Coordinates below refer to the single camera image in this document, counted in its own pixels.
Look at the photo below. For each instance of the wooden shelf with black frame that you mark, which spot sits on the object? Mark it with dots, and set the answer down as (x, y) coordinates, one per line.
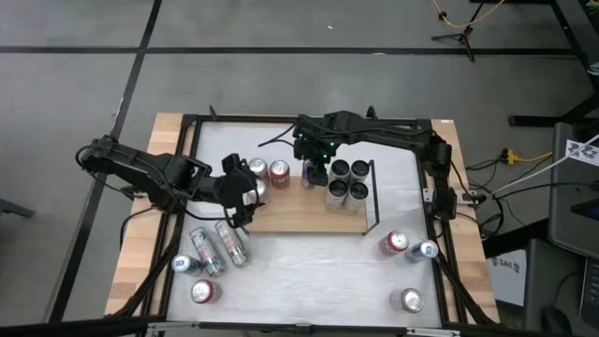
(299, 213)

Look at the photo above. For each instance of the grey chair base leg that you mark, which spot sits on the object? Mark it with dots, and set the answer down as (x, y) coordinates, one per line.
(16, 209)

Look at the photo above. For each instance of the black tripod stand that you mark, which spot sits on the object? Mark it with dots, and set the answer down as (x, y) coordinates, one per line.
(461, 38)

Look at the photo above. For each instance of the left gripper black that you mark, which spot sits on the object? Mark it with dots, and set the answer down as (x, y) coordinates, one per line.
(233, 189)

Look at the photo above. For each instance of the red Fanta can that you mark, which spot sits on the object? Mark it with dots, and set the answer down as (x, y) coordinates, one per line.
(202, 291)
(279, 173)
(397, 241)

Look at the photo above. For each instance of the black frame bracket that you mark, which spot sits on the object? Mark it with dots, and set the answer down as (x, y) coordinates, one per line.
(213, 113)
(370, 111)

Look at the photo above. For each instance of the white cardboard box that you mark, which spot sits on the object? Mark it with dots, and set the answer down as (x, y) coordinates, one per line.
(505, 276)

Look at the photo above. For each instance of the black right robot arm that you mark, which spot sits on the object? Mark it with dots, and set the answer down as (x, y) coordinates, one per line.
(388, 133)

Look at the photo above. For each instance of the Celsius Peach Vibe can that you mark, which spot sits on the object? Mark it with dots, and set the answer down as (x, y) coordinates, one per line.
(336, 193)
(339, 168)

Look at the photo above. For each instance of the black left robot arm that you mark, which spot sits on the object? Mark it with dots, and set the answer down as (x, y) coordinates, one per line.
(140, 166)

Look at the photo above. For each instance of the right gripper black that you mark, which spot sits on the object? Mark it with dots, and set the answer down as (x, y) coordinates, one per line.
(316, 150)

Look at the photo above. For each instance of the black desk leg frame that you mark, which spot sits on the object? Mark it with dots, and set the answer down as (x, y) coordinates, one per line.
(538, 121)

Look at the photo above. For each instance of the silver Celsius can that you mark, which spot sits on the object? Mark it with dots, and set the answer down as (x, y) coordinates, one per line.
(231, 242)
(206, 250)

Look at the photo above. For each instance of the white paper tag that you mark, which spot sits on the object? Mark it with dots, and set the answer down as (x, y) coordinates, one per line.
(582, 152)

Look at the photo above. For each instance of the yellow power plug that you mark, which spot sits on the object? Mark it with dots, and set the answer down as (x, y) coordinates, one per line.
(510, 156)

